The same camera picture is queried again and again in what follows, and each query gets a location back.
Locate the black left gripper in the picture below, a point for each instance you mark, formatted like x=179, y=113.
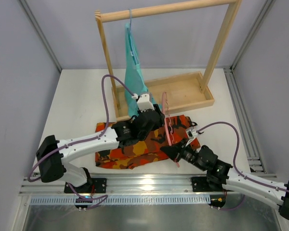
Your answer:
x=156, y=115

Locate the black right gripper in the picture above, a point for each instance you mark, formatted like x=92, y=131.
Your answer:
x=179, y=151

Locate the orange camouflage trousers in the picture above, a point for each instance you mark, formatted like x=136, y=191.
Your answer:
x=147, y=151

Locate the pink plastic hanger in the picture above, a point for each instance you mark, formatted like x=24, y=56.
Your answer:
x=167, y=119

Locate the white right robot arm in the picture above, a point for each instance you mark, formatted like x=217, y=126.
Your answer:
x=272, y=193

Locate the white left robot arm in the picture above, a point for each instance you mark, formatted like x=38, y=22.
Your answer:
x=54, y=156

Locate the teal t-shirt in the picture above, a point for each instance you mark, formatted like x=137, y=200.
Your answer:
x=133, y=74

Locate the wooden clothes rack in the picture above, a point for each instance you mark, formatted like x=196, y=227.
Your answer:
x=186, y=91

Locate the right controller board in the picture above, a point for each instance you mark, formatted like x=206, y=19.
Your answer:
x=217, y=202

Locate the controller board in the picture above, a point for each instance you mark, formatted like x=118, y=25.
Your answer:
x=83, y=203
x=217, y=202

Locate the left controller board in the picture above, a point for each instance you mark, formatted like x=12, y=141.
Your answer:
x=83, y=203

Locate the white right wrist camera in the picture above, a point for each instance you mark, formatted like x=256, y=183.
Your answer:
x=192, y=134

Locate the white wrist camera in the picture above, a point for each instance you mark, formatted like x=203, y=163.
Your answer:
x=144, y=101
x=192, y=134

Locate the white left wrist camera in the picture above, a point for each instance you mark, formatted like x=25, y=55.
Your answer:
x=144, y=101

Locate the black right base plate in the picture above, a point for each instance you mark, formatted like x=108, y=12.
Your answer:
x=203, y=184

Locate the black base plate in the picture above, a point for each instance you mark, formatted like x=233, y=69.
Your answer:
x=96, y=185
x=203, y=184

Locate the aluminium front rail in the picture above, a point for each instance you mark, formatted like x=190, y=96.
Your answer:
x=121, y=183

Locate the aluminium rail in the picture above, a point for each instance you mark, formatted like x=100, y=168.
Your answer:
x=121, y=183
x=249, y=140

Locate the slotted cable duct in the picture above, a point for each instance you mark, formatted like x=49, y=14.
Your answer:
x=172, y=199

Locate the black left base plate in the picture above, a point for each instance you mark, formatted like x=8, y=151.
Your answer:
x=96, y=185

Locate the blue wire hanger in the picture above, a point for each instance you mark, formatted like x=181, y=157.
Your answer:
x=132, y=49

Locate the aluminium right side rail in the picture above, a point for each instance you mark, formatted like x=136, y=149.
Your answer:
x=249, y=140

